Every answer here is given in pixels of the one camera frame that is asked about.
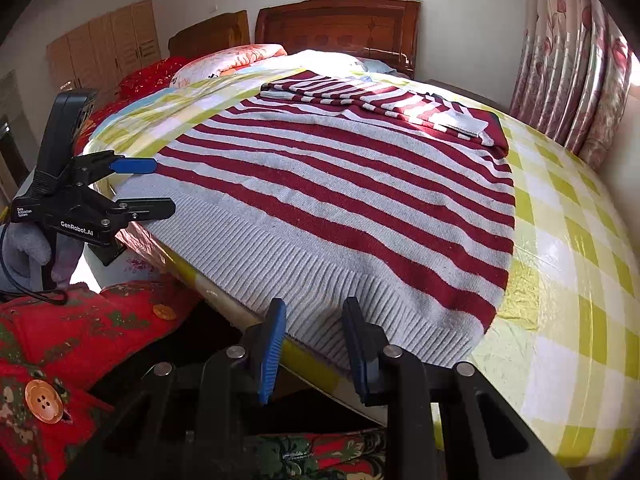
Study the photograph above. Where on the red white striped sweater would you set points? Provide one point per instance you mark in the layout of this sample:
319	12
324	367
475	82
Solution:
317	189

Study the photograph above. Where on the beige wooden wardrobe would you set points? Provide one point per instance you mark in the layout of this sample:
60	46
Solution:
102	52

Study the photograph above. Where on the yellow green checked bedsheet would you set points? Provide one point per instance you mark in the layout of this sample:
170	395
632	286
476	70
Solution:
563	348

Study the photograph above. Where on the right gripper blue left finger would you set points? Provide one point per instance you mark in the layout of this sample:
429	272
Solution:
263	344

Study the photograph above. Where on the red floral padded jacket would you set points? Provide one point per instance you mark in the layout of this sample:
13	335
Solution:
145	381

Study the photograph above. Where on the red patterned quilt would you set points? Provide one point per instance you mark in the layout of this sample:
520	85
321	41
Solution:
136	85

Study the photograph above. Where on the grey gloved left hand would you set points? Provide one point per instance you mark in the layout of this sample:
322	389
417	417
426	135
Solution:
26	251

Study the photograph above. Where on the brown wooden headboard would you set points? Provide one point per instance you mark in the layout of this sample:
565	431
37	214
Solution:
215	34
383	30

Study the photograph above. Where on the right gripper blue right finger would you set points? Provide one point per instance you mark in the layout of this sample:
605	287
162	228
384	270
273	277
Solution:
364	342

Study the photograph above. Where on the white pillow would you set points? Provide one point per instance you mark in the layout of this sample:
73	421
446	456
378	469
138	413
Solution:
334	64

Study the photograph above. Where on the floral pink pillow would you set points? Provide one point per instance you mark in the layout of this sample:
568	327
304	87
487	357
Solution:
225	61

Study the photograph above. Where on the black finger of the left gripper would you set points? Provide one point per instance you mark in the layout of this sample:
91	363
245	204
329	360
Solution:
146	209

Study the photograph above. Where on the pink floral curtain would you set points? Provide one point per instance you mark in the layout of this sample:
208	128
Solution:
574	76

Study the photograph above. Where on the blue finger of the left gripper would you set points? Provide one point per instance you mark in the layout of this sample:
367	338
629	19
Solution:
133	165

